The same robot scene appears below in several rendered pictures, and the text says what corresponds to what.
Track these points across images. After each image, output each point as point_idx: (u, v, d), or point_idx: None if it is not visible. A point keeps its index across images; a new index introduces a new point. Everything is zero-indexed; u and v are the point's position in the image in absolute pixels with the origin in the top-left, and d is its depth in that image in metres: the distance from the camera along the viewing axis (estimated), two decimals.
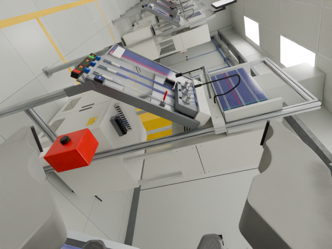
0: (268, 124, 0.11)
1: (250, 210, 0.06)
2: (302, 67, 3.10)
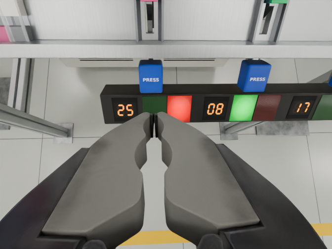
0: (156, 117, 0.12)
1: (173, 207, 0.06)
2: None
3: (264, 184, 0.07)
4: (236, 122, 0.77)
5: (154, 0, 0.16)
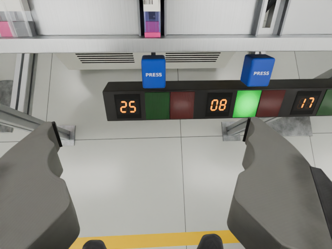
0: (249, 120, 0.11)
1: (237, 207, 0.06)
2: None
3: None
4: (239, 122, 0.77)
5: (158, 36, 0.18)
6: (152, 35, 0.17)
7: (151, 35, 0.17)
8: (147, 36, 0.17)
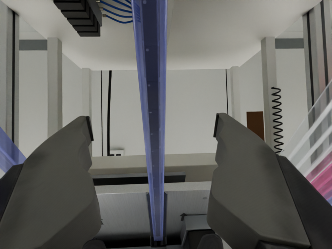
0: (217, 116, 0.12)
1: (216, 203, 0.07)
2: None
3: (326, 210, 0.06)
4: None
5: None
6: None
7: None
8: None
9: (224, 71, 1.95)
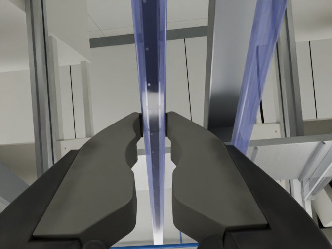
0: (166, 116, 0.12)
1: (181, 205, 0.06)
2: None
3: (273, 187, 0.07)
4: None
5: None
6: None
7: None
8: None
9: (308, 48, 1.94)
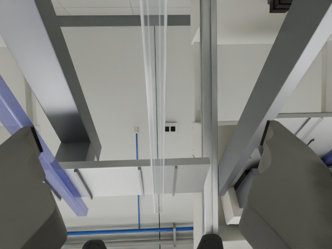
0: (268, 124, 0.11)
1: (250, 210, 0.06)
2: None
3: None
4: None
5: None
6: None
7: None
8: None
9: None
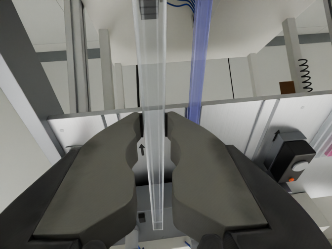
0: (166, 116, 0.12)
1: (180, 205, 0.06)
2: None
3: (273, 187, 0.07)
4: None
5: None
6: None
7: None
8: None
9: (228, 69, 2.05)
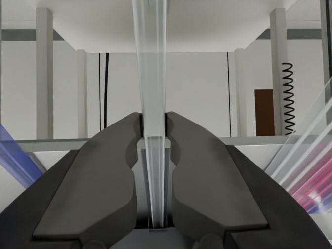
0: (166, 116, 0.12)
1: (180, 205, 0.06)
2: None
3: (273, 187, 0.07)
4: None
5: None
6: None
7: None
8: None
9: (226, 62, 1.89)
